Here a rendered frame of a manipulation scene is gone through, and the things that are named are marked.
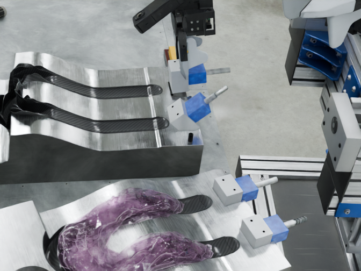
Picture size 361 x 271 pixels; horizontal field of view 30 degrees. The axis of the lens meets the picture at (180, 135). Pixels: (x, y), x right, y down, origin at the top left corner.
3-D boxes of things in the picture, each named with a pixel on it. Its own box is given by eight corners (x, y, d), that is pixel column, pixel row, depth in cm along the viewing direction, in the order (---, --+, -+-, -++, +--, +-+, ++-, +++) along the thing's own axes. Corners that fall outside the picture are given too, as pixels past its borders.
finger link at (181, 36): (189, 62, 134) (185, 19, 131) (181, 63, 134) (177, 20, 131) (186, 56, 138) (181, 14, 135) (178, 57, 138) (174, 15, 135)
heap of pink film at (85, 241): (177, 193, 126) (180, 164, 121) (221, 264, 115) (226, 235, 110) (44, 232, 117) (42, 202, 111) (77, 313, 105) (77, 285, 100)
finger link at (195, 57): (211, 80, 138) (207, 37, 134) (182, 84, 137) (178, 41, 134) (208, 76, 140) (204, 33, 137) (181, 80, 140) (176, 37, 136)
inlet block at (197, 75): (228, 74, 147) (227, 52, 144) (232, 86, 143) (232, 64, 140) (169, 81, 146) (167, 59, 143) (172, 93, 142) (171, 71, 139)
